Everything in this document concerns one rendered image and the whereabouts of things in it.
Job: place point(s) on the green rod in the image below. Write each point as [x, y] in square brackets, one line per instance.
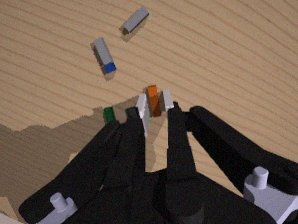
[109, 114]

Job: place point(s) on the orange rod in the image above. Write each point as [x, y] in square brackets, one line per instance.
[154, 100]

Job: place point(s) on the grey rod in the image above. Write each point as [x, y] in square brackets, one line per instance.
[103, 50]
[136, 19]

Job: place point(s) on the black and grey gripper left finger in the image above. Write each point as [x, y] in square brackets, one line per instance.
[85, 174]

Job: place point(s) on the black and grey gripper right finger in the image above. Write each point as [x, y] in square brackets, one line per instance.
[264, 178]

